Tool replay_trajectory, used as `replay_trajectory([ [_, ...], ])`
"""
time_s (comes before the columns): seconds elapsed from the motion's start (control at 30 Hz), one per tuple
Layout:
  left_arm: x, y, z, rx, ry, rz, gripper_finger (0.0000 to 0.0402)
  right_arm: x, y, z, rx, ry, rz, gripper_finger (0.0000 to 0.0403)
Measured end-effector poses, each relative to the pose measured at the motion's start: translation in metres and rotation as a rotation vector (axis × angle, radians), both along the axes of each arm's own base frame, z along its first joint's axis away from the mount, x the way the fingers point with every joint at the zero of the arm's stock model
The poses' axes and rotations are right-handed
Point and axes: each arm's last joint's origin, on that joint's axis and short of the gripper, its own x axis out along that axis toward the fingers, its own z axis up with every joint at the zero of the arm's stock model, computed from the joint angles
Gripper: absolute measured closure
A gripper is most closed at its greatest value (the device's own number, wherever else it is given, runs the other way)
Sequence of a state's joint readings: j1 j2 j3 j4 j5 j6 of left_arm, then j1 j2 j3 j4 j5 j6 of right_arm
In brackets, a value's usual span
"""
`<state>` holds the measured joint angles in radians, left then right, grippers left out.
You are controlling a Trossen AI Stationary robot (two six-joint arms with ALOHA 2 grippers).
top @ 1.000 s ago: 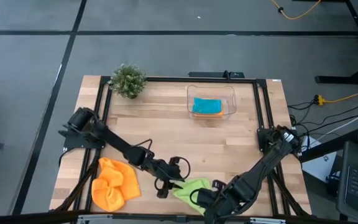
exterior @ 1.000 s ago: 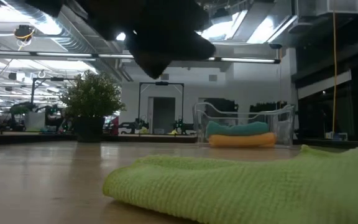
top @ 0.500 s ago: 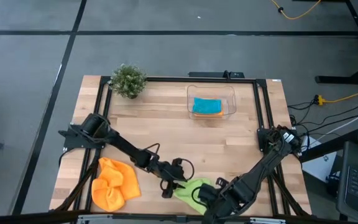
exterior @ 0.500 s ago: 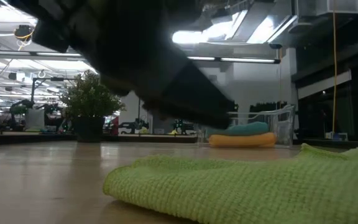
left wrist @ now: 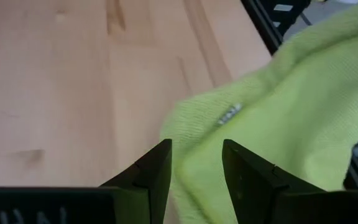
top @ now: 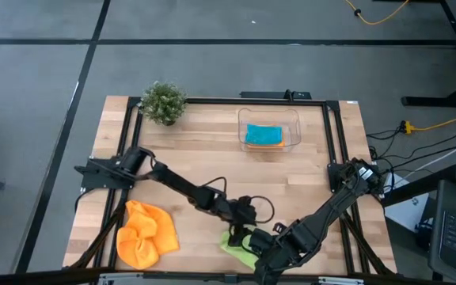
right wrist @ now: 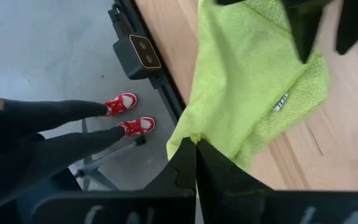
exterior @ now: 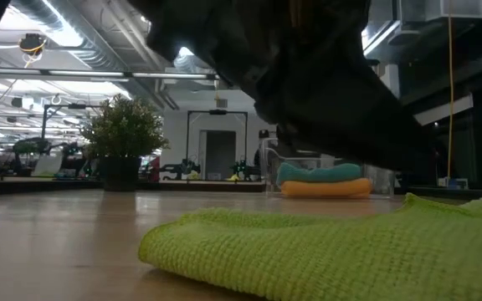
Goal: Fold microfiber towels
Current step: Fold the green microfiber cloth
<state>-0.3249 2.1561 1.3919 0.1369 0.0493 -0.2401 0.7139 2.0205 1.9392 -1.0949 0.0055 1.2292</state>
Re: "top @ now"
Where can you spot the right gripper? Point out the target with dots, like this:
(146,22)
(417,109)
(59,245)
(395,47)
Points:
(273,247)

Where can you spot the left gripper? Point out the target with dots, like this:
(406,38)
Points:
(244,211)

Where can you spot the green microfiber towel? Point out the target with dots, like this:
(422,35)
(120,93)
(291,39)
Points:
(244,257)

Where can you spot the orange microfiber towel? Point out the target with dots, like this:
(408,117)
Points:
(275,146)
(145,237)

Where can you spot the teal microfiber towel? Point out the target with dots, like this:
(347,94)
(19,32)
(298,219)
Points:
(263,134)

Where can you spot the clear plastic bin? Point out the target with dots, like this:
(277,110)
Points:
(293,118)

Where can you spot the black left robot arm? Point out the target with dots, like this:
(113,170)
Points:
(180,184)

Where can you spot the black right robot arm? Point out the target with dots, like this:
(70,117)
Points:
(323,213)

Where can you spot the small potted green plant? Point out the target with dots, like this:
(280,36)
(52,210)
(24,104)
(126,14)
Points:
(162,103)

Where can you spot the white cardboard box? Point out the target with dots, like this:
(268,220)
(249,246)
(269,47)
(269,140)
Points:
(404,215)

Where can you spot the black desk leg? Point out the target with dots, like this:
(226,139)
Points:
(430,101)

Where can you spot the small dark camera box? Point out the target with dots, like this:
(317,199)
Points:
(230,278)

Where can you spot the silver metal bracket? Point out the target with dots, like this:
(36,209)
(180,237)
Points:
(121,279)
(340,281)

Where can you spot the black aluminium table frame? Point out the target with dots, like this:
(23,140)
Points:
(212,101)

